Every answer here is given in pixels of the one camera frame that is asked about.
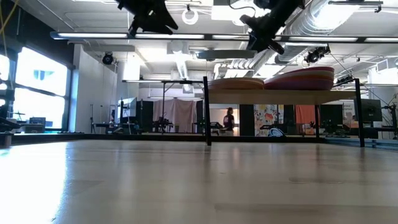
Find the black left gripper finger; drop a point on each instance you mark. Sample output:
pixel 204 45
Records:
pixel 160 21
pixel 134 28

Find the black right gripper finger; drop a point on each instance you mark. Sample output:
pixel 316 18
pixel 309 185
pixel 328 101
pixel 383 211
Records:
pixel 276 46
pixel 257 42

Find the coral plate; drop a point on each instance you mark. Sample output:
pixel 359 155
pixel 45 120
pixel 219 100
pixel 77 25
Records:
pixel 304 80

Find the beige plate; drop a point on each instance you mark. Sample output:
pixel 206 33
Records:
pixel 311 74

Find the purple plate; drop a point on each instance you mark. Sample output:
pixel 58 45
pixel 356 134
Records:
pixel 298 86

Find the terracotta plate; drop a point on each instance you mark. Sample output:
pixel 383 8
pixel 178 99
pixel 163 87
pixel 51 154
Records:
pixel 236 86

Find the wooden shelf with black legs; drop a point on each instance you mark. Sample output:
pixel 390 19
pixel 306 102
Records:
pixel 280 97

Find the black ceiling spotlight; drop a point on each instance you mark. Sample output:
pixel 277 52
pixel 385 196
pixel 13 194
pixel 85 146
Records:
pixel 315 55
pixel 108 59

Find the long ceiling light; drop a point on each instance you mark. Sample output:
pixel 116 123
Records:
pixel 93 35

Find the floral poster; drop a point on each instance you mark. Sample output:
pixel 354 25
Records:
pixel 265 116

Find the orange cloth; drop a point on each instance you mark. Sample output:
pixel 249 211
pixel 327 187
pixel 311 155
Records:
pixel 306 113

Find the grey background monitor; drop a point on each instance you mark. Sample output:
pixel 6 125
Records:
pixel 130 107

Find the person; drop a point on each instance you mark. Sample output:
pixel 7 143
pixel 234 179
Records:
pixel 229 121

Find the beige curtain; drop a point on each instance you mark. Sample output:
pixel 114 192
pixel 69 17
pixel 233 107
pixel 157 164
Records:
pixel 180 112

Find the black background monitor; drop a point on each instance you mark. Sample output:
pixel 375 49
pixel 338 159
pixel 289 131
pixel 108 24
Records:
pixel 371 110

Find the black metal background frame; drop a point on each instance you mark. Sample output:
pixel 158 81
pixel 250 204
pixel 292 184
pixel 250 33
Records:
pixel 163 93

